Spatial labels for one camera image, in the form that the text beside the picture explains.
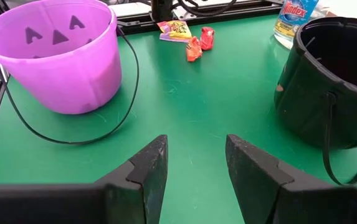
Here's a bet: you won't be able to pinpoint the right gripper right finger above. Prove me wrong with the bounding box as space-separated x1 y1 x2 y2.
226 134 353 224

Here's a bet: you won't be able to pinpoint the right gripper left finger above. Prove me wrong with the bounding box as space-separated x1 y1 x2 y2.
95 134 169 224

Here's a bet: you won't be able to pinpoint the black plastic bucket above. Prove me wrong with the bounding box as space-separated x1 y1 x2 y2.
273 17 357 186

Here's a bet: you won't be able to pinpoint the orange Reese's candy pack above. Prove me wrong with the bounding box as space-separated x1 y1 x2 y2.
186 36 203 62

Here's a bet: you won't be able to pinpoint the red Kit Kat candy pack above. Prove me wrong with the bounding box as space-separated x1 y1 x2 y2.
200 27 216 51

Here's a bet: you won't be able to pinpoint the yellow Sour Patch candy pack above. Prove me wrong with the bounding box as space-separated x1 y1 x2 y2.
156 20 193 44

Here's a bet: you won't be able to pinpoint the green felt table mat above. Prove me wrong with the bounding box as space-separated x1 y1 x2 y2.
0 14 357 224

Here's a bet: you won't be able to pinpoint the purple plastic bucket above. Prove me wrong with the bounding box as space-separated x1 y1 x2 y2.
0 0 140 146

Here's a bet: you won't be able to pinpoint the Windex spray bottle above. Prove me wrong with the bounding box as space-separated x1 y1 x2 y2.
273 0 328 50

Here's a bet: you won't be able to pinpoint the white metal bracket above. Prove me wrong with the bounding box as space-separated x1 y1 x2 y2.
173 6 198 20

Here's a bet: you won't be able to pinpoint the black cable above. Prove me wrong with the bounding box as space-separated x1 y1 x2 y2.
171 0 238 18

